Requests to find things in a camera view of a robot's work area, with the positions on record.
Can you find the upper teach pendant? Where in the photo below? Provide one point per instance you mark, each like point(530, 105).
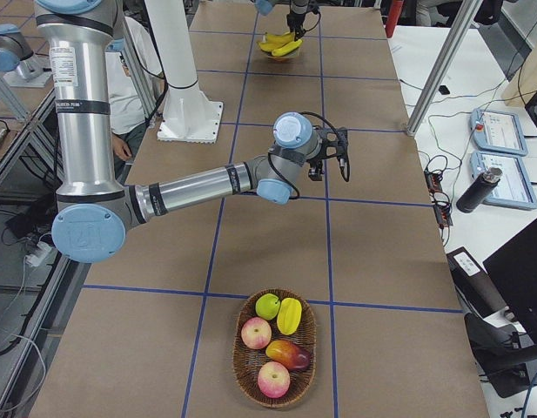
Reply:
point(498, 131)

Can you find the white pedestal column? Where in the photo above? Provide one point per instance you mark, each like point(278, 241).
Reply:
point(188, 114)

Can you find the yellow banana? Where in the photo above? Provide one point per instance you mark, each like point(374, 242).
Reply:
point(287, 49)
point(288, 36)
point(268, 48)
point(274, 39)

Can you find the red apple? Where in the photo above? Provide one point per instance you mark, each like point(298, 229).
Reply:
point(273, 380)
point(256, 333)

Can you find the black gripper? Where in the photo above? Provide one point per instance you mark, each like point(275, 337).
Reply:
point(297, 18)
point(314, 166)

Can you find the red cylinder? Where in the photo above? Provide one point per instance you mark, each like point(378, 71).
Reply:
point(394, 13)

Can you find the red yellow mango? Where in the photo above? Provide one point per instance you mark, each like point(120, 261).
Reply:
point(292, 356)

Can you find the black monitor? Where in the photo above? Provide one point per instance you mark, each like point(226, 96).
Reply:
point(513, 271)

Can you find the small black device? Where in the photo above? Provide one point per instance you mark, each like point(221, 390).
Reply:
point(444, 89)

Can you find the green pear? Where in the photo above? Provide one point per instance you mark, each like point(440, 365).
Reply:
point(267, 306)

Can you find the lower teach pendant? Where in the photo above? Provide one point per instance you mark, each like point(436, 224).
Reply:
point(514, 189)

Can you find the teach pendant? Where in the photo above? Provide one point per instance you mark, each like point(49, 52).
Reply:
point(514, 189)
point(498, 131)

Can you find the aluminium frame post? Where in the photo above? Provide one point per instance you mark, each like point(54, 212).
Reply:
point(454, 38)

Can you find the grey square plate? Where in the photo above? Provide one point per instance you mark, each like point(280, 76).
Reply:
point(279, 59)

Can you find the person in white shirt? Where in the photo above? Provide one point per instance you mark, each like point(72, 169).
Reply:
point(128, 124)

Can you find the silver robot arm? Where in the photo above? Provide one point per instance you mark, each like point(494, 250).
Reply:
point(264, 7)
point(95, 211)

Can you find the black water bottle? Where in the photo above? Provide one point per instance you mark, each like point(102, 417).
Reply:
point(479, 190)

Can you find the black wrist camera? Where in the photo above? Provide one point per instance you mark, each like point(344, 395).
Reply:
point(334, 144)

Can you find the red apple left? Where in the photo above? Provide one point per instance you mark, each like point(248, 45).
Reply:
point(256, 333)

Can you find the wicker fruit basket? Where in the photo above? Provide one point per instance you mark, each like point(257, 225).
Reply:
point(247, 362)

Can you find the red apple front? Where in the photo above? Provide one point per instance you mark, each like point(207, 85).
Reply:
point(273, 380)

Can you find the yellow starfruit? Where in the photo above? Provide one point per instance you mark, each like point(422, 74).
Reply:
point(289, 316)

